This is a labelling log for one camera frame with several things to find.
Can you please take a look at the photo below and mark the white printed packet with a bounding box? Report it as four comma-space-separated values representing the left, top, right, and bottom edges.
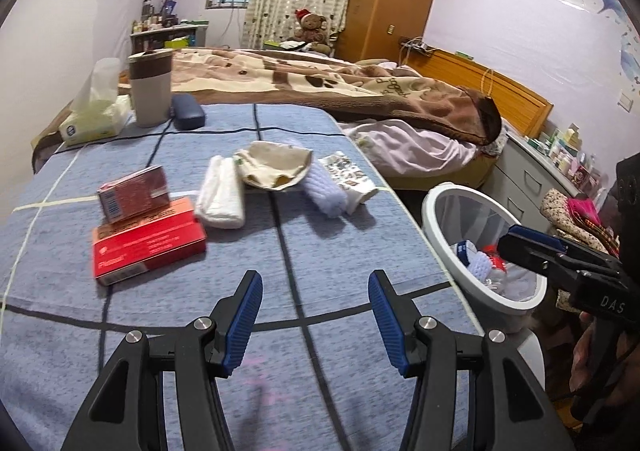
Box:
319, 151, 378, 215

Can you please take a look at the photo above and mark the red tablets box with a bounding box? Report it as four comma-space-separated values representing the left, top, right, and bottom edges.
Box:
92, 196, 206, 286

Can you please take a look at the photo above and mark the lavender foam fruit net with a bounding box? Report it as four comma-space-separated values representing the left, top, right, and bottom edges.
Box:
300, 162, 348, 218

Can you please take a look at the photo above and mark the small dark red box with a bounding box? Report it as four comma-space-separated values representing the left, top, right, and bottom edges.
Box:
96, 166, 170, 223

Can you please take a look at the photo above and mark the white towel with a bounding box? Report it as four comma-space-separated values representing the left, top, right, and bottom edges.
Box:
194, 155, 245, 230

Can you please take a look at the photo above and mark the beige paper bag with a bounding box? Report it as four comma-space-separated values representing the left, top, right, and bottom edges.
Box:
233, 141, 312, 191

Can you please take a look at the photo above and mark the white mesh trash bin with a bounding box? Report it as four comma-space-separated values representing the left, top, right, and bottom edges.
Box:
421, 182, 547, 334

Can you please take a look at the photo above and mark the person's right hand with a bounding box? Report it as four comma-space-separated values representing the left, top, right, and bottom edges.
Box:
569, 312, 640, 407

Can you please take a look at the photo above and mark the floral clothes pile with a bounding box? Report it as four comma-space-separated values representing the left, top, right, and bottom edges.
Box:
539, 189, 620, 257

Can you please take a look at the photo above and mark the grey drawer cabinet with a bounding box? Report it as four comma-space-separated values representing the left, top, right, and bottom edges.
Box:
480, 128, 579, 231

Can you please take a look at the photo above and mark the orange wooden headboard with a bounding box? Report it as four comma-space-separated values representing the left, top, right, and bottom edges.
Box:
408, 48, 553, 138

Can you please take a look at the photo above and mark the blue plaid table cloth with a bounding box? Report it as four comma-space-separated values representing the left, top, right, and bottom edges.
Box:
1, 104, 480, 450

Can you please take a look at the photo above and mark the brown patterned blanket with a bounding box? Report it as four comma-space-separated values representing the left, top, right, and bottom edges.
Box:
171, 48, 502, 146

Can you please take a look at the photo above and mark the teddy bear with red hat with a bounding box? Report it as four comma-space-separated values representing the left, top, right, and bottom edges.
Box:
293, 9, 331, 55

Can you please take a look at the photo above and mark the tissue pack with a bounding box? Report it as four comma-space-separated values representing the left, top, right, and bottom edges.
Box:
58, 58, 131, 146

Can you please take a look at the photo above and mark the dark blue glasses case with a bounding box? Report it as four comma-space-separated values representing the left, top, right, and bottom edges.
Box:
170, 93, 206, 131

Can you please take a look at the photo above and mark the brown white tumbler cup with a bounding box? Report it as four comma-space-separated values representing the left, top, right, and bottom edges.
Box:
128, 49, 174, 128

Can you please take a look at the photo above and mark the cluttered side shelf desk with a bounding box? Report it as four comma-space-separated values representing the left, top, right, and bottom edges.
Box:
130, 0, 208, 53

